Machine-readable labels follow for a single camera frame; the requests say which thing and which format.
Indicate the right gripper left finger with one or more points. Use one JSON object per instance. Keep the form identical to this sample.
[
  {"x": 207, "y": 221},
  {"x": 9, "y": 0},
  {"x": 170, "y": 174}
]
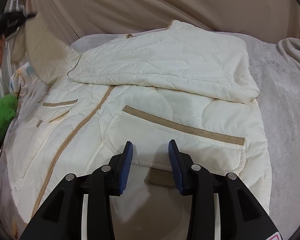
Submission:
[{"x": 60, "y": 215}]

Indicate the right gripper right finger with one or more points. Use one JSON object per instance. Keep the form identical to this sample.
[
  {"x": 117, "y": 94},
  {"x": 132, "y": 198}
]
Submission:
[{"x": 241, "y": 214}]

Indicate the cream quilted jacket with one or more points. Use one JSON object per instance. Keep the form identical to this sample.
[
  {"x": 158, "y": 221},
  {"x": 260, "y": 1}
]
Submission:
[{"x": 182, "y": 83}]

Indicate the beige draped curtain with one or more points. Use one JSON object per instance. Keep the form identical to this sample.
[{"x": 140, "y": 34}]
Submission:
[{"x": 267, "y": 20}]

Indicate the green plush pillow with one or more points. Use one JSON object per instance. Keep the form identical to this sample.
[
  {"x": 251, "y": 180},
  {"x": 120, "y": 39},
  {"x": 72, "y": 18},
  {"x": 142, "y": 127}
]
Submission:
[{"x": 8, "y": 108}]

